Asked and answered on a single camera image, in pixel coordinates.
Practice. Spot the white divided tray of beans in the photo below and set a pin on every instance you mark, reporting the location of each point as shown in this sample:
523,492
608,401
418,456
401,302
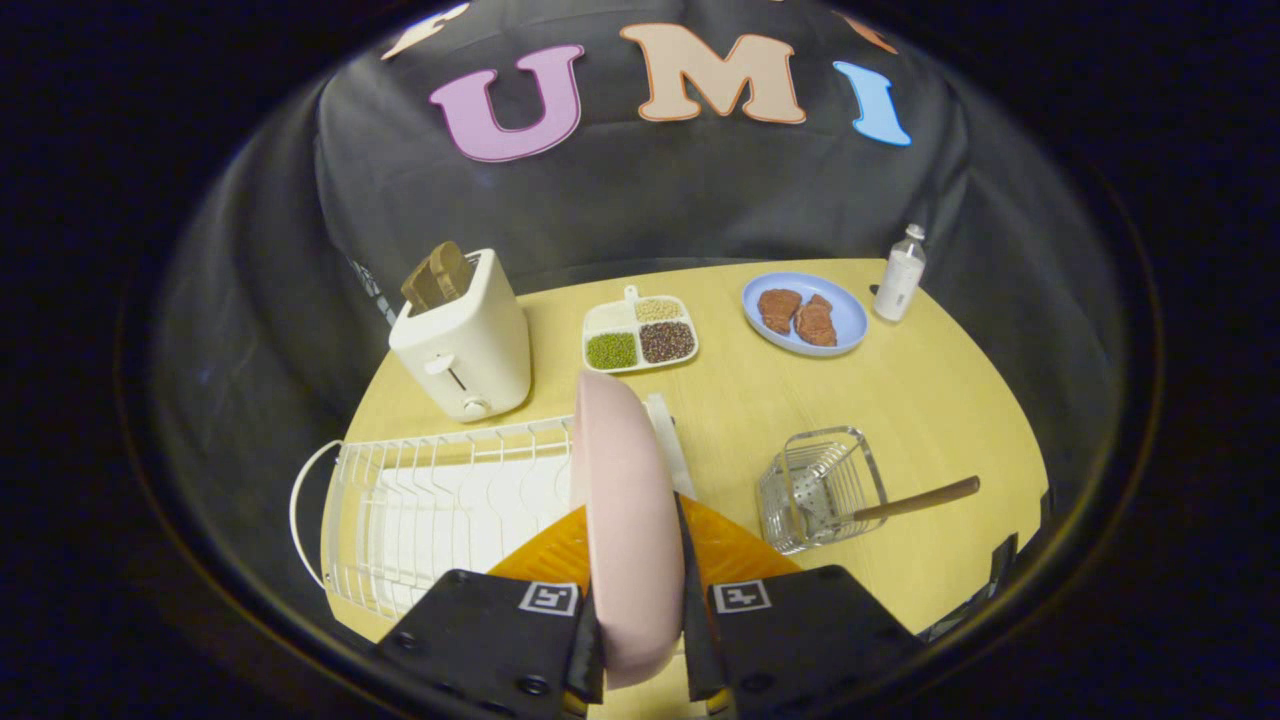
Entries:
640,335

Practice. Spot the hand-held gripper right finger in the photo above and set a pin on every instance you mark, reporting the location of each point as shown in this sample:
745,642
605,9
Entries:
800,640

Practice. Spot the black backdrop cloth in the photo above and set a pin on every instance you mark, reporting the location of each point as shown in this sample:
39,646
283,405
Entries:
640,190

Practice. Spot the pink plate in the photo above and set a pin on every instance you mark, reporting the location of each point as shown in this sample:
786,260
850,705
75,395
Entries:
628,520

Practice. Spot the white plastic bottle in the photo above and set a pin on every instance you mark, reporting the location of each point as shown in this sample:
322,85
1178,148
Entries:
899,278

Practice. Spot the white toaster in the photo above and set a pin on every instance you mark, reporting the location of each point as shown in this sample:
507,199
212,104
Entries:
465,345

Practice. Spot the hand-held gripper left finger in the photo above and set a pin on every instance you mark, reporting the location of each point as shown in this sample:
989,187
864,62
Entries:
480,640

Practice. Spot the brown toast slice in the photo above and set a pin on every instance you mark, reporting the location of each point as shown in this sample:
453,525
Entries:
438,275

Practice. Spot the blue plate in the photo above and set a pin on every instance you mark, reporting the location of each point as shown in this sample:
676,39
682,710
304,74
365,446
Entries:
805,312

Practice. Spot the brown meat piece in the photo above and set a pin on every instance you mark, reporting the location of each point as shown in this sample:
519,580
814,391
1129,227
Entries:
778,309
816,322

